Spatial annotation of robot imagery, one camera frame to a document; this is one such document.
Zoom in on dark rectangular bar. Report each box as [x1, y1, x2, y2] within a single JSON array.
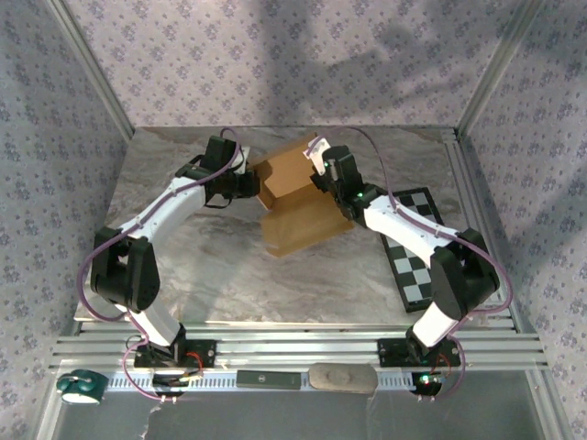
[[236, 369, 304, 391]]

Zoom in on brown cardboard paper box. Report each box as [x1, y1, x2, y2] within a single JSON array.
[[249, 132, 357, 259]]

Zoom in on aluminium corner post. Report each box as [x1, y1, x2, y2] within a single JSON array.
[[456, 0, 547, 134], [45, 0, 138, 138]]

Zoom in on grey oval metal plate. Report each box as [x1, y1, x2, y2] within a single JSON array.
[[307, 362, 380, 394]]

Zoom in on aluminium side rail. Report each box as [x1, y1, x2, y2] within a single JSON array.
[[442, 127, 526, 334]]

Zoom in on aluminium frame rails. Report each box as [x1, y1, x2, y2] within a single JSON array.
[[49, 320, 550, 373]]

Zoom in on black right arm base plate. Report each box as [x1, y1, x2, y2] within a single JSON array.
[[376, 337, 462, 369]]

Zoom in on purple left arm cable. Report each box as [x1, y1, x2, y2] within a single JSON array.
[[77, 127, 244, 405]]

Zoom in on green tape roll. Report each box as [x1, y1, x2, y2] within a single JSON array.
[[55, 368, 109, 407]]

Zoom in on black white checkerboard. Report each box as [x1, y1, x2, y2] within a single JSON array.
[[380, 186, 460, 315]]

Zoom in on slotted grey cable duct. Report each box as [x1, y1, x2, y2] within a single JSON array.
[[104, 371, 416, 393]]

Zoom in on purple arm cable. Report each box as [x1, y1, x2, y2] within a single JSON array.
[[77, 127, 244, 405], [320, 126, 514, 404]]

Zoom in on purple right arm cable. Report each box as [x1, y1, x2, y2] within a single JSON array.
[[320, 126, 514, 404]]

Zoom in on black right controller board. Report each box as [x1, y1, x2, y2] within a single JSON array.
[[410, 370, 446, 398]]

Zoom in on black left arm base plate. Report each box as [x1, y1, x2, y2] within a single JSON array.
[[133, 339, 217, 369]]

